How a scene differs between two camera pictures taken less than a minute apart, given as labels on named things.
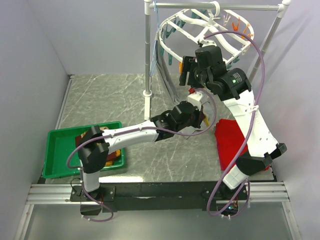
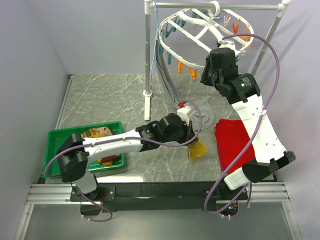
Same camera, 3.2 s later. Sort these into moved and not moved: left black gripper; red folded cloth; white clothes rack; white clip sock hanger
Moved: left black gripper
Not moved: white clip sock hanger; red folded cloth; white clothes rack
